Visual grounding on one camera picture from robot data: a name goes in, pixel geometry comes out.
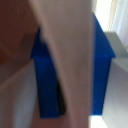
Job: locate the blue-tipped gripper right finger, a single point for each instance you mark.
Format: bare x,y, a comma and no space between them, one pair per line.
100,73

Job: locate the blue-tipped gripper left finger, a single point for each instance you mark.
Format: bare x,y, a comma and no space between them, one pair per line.
45,83

